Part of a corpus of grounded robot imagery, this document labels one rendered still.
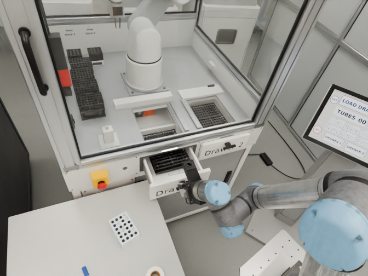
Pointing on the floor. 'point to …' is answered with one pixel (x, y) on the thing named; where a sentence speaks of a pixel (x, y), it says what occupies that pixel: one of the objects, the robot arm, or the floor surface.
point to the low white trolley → (91, 237)
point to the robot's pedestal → (277, 265)
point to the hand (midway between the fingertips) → (183, 182)
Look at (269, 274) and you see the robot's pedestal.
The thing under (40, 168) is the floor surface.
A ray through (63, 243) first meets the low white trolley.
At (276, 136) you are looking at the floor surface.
